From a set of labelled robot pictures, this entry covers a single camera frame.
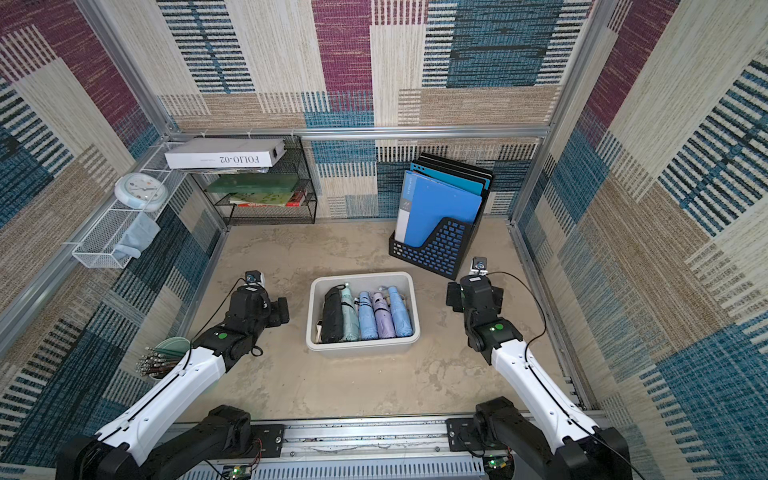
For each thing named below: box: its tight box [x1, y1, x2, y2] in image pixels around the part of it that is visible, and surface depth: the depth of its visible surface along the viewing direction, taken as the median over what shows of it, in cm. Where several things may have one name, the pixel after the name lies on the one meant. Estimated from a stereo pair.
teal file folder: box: [410, 162, 490, 196], surface depth 91 cm
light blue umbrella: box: [358, 291, 378, 339], surface depth 87 cm
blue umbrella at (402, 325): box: [388, 286, 413, 337], surface depth 85 cm
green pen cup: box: [136, 336, 191, 379], surface depth 71 cm
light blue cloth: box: [114, 212, 161, 259], surface depth 70 cm
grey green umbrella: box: [341, 283, 360, 342], surface depth 84 cm
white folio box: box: [164, 138, 287, 170], surface depth 81 cm
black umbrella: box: [321, 284, 346, 342], surface depth 81 cm
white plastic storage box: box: [306, 271, 421, 358], surface depth 85 cm
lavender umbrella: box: [370, 291, 396, 339], surface depth 86 cm
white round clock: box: [114, 173, 169, 212], surface depth 76 cm
